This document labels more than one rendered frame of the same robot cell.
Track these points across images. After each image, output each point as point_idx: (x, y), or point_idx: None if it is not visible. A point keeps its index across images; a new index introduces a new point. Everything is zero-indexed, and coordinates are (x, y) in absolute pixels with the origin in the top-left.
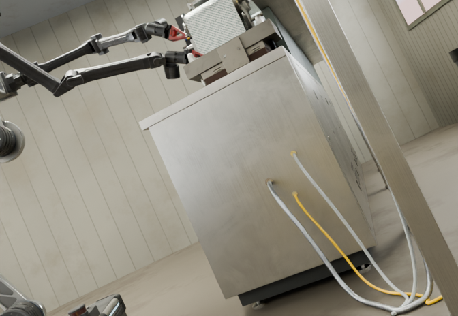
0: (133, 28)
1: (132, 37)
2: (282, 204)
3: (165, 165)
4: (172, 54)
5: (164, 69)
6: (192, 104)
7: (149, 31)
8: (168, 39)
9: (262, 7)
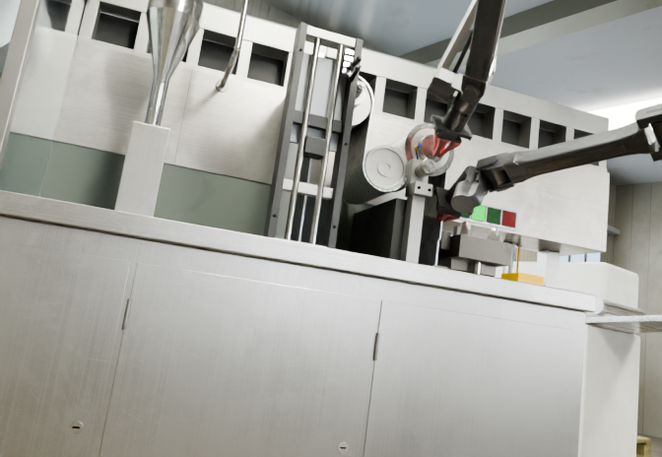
0: (494, 74)
1: (491, 72)
2: None
3: (581, 386)
4: None
5: (487, 193)
6: None
7: (477, 104)
8: (461, 142)
9: None
